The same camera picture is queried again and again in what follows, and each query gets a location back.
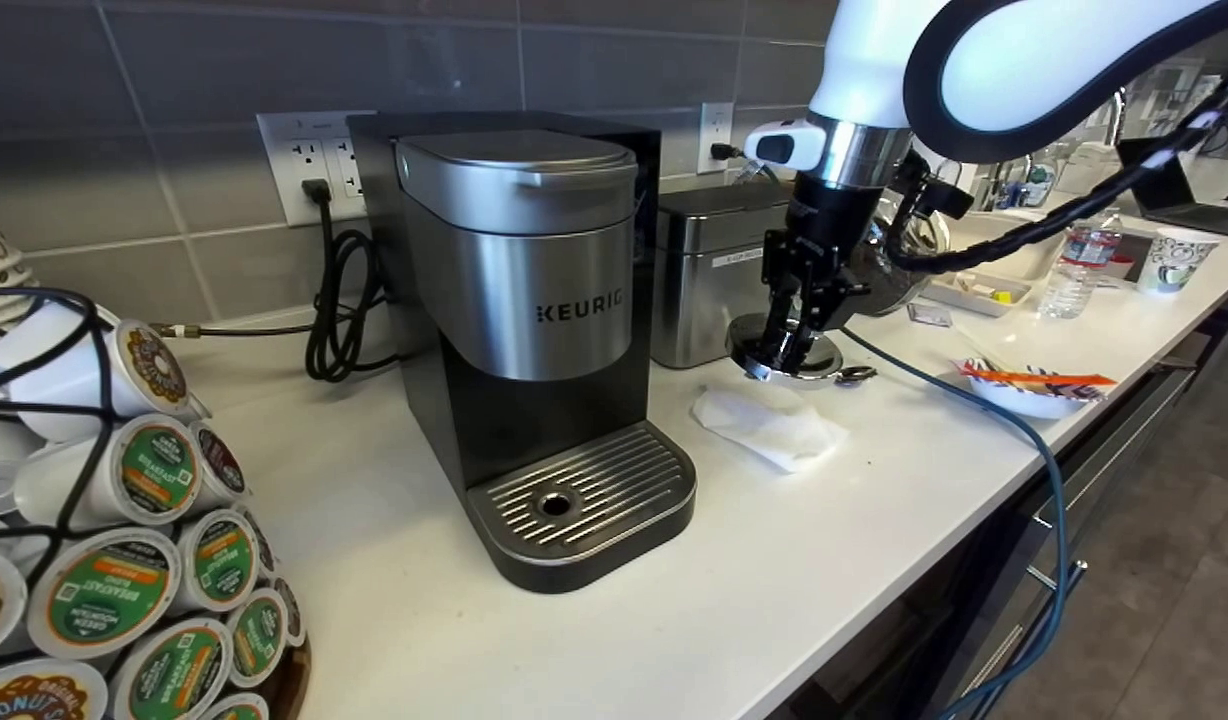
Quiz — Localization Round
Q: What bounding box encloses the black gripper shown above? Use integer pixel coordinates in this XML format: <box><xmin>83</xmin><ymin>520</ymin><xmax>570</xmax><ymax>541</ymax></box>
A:
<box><xmin>756</xmin><ymin>171</ymin><xmax>909</xmax><ymax>374</ymax></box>

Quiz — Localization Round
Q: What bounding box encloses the clear plastic water bottle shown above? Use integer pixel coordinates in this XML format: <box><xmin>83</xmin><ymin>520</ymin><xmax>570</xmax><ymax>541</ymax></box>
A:
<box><xmin>1061</xmin><ymin>213</ymin><xmax>1140</xmax><ymax>286</ymax></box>

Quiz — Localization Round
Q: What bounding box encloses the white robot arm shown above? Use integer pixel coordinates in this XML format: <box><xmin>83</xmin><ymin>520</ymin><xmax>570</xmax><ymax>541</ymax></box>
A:
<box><xmin>734</xmin><ymin>0</ymin><xmax>1228</xmax><ymax>378</ymax></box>

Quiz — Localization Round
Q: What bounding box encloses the beige takeout clamshell container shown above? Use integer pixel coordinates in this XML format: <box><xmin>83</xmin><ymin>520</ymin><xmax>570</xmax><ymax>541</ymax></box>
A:
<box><xmin>921</xmin><ymin>218</ymin><xmax>1061</xmax><ymax>315</ymax></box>

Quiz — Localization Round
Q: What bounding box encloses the patterned paper plate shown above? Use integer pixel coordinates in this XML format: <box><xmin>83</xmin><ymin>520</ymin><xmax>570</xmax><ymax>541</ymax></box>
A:
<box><xmin>956</xmin><ymin>362</ymin><xmax>1112</xmax><ymax>420</ymax></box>

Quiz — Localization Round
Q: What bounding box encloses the orange stir sticks packet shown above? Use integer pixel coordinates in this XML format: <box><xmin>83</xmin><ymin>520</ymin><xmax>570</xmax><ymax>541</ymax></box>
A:
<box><xmin>960</xmin><ymin>362</ymin><xmax>1118</xmax><ymax>396</ymax></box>

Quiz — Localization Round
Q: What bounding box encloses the black Keurig coffee maker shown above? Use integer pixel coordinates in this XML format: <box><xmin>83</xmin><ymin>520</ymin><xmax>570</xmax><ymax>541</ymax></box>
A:
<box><xmin>352</xmin><ymin>111</ymin><xmax>697</xmax><ymax>591</ymax></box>

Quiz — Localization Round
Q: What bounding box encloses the patterned paper cup near towel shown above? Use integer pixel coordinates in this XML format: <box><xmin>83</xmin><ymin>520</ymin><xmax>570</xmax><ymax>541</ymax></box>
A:
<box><xmin>1140</xmin><ymin>235</ymin><xmax>1211</xmax><ymax>295</ymax></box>

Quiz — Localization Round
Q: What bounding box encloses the coffee pod carousel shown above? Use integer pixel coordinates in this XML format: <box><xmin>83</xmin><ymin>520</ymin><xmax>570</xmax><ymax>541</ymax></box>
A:
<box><xmin>0</xmin><ymin>235</ymin><xmax>308</xmax><ymax>720</ymax></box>

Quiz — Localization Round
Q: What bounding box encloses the teal cable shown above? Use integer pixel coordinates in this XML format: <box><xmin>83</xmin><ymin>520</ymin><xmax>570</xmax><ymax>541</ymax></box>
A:
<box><xmin>837</xmin><ymin>324</ymin><xmax>1090</xmax><ymax>720</ymax></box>

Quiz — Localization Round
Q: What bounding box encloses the black power cord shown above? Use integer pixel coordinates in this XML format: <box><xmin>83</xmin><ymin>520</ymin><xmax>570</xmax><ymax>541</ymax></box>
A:
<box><xmin>156</xmin><ymin>177</ymin><xmax>403</xmax><ymax>388</ymax></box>

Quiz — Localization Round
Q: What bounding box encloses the white wall outlet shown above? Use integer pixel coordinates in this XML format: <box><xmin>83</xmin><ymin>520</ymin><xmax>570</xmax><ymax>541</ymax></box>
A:
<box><xmin>258</xmin><ymin>111</ymin><xmax>370</xmax><ymax>226</ymax></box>

